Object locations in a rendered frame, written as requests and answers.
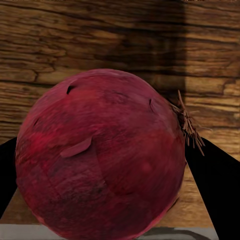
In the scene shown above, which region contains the cutting board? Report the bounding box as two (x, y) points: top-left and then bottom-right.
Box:
(0, 0), (240, 229)

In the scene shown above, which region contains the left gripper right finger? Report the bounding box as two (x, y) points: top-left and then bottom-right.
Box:
(185, 136), (240, 240)

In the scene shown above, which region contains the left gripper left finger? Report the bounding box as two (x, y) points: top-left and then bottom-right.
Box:
(0, 137), (18, 219)

